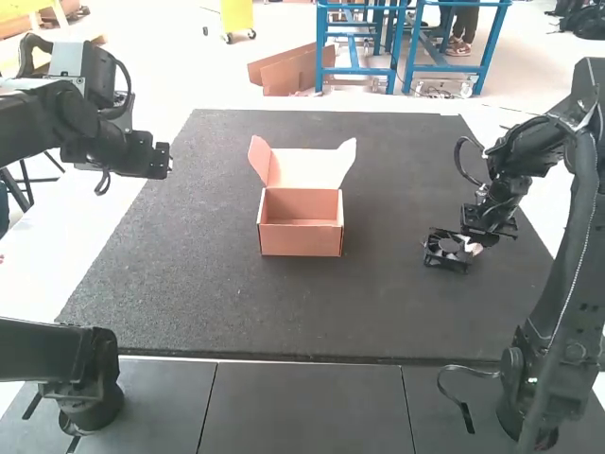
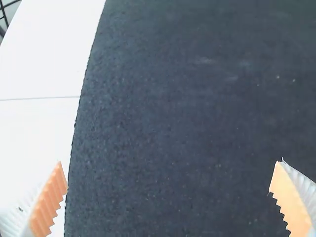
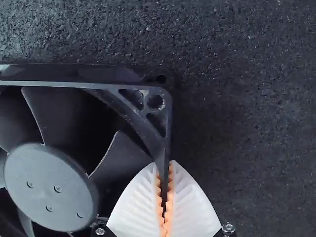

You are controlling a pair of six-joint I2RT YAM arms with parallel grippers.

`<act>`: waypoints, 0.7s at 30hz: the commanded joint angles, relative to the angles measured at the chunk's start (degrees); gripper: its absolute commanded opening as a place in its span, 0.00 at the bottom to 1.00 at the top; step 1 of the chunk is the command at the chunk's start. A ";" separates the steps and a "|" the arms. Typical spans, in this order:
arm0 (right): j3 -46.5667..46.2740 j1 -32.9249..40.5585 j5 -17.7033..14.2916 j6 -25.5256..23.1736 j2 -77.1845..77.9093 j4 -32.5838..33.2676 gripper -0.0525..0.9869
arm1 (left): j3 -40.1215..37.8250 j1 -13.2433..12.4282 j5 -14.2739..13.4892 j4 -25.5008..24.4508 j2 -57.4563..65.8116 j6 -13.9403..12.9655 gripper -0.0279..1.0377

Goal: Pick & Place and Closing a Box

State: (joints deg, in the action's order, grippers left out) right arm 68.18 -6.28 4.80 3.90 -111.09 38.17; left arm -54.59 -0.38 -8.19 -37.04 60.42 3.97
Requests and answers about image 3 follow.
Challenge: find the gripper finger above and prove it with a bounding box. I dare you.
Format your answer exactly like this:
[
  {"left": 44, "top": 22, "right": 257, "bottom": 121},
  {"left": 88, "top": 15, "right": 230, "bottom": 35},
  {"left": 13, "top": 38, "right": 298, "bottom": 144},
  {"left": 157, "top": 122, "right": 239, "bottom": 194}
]
[
  {"left": 165, "top": 159, "right": 236, "bottom": 237},
  {"left": 90, "top": 161, "right": 166, "bottom": 237}
]

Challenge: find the black square fan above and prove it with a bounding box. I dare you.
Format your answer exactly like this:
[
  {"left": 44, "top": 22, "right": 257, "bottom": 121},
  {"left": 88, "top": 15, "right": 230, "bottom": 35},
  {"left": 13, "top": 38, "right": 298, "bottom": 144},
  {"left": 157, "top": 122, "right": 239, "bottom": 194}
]
[{"left": 0, "top": 63, "right": 174, "bottom": 237}]

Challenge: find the black mat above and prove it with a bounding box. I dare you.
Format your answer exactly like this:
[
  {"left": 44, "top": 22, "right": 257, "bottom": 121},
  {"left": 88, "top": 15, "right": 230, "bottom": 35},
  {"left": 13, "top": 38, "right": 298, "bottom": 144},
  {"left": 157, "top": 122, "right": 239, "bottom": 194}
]
[{"left": 0, "top": 0, "right": 316, "bottom": 237}]

